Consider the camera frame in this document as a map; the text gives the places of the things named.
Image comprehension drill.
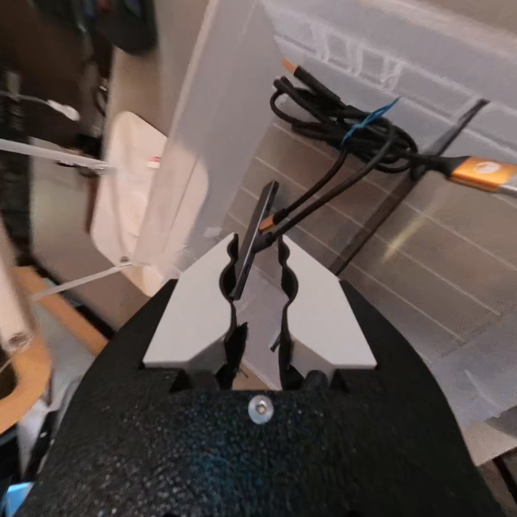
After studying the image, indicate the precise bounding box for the blue twist tie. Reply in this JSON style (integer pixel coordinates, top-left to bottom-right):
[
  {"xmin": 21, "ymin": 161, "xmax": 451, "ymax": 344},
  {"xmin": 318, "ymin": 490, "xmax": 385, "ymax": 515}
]
[{"xmin": 340, "ymin": 97, "xmax": 401, "ymax": 147}]

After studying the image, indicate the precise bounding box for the wood-rimmed dark panel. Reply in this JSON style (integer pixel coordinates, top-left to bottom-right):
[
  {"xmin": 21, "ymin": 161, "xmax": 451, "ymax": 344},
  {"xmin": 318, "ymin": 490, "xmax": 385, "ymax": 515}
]
[{"xmin": 0, "ymin": 264, "xmax": 110, "ymax": 437}]

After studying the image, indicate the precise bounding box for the white panel stand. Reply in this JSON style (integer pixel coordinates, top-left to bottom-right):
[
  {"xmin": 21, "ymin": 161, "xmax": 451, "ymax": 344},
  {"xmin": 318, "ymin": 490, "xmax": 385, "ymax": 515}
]
[{"xmin": 0, "ymin": 91, "xmax": 209, "ymax": 301}]

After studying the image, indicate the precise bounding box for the dark grey usb hub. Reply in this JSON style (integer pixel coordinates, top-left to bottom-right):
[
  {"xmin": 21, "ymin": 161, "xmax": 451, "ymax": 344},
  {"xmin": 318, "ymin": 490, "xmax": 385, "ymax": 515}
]
[{"xmin": 229, "ymin": 180, "xmax": 280, "ymax": 301}]

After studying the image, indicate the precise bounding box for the clear plastic bin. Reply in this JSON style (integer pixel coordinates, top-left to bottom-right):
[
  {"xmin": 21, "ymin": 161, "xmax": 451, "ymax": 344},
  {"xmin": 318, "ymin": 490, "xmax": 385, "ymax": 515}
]
[{"xmin": 133, "ymin": 0, "xmax": 517, "ymax": 471}]

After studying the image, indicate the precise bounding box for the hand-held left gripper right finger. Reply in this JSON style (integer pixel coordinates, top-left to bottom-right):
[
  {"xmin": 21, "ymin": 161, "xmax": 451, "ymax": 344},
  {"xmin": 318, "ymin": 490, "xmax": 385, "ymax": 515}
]
[{"xmin": 278, "ymin": 236, "xmax": 379, "ymax": 391}]

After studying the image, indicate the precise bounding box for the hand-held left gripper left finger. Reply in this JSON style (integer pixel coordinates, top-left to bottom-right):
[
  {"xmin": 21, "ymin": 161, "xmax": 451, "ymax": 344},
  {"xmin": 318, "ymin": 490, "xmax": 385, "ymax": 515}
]
[{"xmin": 142, "ymin": 233, "xmax": 249, "ymax": 391}]

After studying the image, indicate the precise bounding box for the black cable with orange plugs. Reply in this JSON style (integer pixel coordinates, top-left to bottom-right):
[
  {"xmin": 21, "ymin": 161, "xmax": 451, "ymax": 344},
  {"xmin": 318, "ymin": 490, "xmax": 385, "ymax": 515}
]
[{"xmin": 258, "ymin": 58, "xmax": 517, "ymax": 243}]

